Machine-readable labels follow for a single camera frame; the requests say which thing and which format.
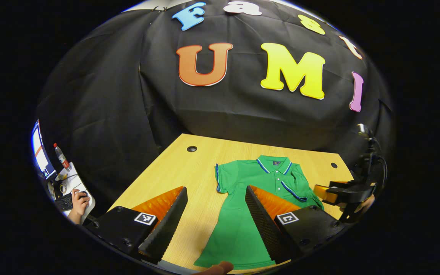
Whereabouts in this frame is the computer monitor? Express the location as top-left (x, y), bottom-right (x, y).
top-left (32, 120), bottom-right (57, 180)

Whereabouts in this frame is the clear bottle with red cap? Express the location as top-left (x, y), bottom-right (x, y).
top-left (53, 143), bottom-right (71, 171)

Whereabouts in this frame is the black keyboard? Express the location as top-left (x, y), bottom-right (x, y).
top-left (54, 192), bottom-right (74, 212)

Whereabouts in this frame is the black backdrop cloth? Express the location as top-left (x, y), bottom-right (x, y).
top-left (35, 0), bottom-right (396, 214)

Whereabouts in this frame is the white desk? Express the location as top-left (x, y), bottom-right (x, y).
top-left (46, 162), bottom-right (96, 224)

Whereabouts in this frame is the green T-shirt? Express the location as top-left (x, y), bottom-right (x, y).
top-left (193, 155), bottom-right (325, 270)

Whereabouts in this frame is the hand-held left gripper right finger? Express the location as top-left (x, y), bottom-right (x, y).
top-left (245, 185), bottom-right (346, 265)

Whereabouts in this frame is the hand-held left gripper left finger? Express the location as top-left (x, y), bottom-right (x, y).
top-left (84, 186), bottom-right (188, 264)

